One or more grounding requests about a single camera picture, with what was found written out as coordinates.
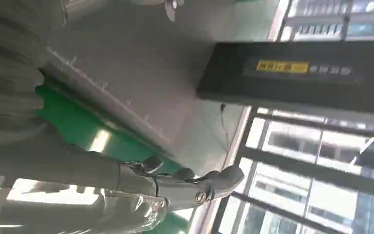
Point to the ribbed grey right arm sleeve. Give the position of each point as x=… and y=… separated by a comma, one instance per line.
x=9, y=77

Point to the black cabinet with yellow label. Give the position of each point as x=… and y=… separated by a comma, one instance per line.
x=290, y=87

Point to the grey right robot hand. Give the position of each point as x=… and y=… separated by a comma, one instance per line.
x=77, y=168

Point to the dark metal window frame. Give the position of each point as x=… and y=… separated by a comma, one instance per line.
x=303, y=169

